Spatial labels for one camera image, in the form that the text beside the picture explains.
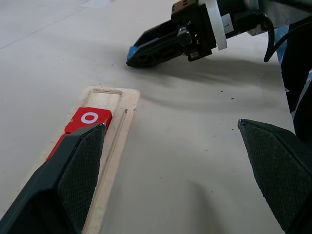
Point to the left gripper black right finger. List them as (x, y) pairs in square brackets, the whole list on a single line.
[(280, 170)]

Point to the dark robot torso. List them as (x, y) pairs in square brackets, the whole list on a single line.
[(298, 61)]

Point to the red letter tile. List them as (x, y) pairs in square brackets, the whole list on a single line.
[(89, 117), (57, 147)]

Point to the blue letter tile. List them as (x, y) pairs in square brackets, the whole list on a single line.
[(132, 51)]

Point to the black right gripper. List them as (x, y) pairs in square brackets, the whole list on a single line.
[(200, 29)]

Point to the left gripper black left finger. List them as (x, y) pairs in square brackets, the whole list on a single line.
[(61, 182)]

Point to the wooden letter tray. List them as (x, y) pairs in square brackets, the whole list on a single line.
[(122, 136)]

